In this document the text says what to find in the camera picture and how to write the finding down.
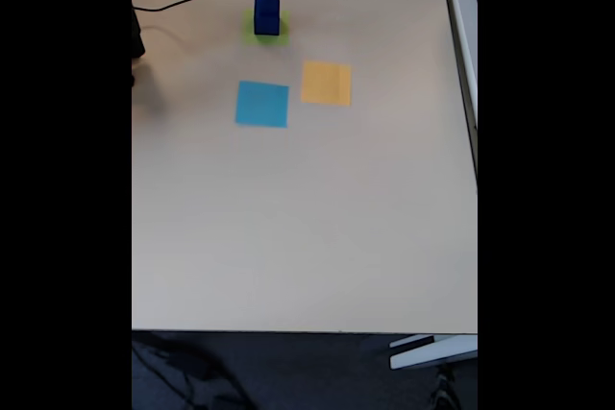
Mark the medium blue cube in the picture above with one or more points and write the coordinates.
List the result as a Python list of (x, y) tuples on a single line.
[(269, 4)]

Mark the large blue cube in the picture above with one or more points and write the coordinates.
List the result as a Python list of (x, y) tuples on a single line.
[(266, 26)]

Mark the green paper square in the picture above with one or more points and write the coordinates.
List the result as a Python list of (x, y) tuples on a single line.
[(247, 33)]

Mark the orange paper square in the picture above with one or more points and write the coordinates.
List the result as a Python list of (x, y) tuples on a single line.
[(327, 83)]

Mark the light blue paper square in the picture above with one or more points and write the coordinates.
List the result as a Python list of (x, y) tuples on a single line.
[(262, 105)]

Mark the white neighbouring table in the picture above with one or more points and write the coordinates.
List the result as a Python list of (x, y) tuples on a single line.
[(463, 45)]

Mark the white table foot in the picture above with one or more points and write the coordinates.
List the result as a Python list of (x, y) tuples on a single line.
[(432, 352)]

